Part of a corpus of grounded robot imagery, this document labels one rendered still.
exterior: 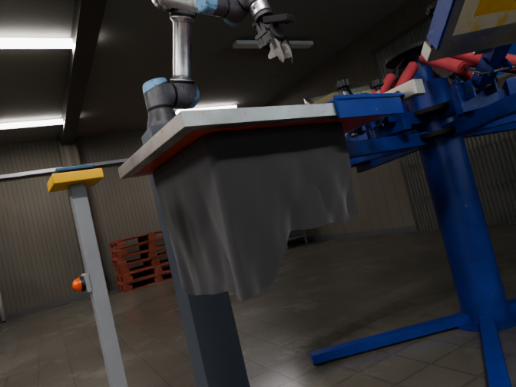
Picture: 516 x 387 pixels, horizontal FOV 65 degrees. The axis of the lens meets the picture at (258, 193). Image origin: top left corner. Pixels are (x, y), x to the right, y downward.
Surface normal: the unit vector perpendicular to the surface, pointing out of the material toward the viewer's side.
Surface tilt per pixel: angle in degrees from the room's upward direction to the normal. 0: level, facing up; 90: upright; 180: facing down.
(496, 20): 148
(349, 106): 90
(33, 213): 90
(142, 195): 90
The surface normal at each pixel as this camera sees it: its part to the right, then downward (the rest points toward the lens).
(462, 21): 0.22, 0.79
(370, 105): 0.53, -0.17
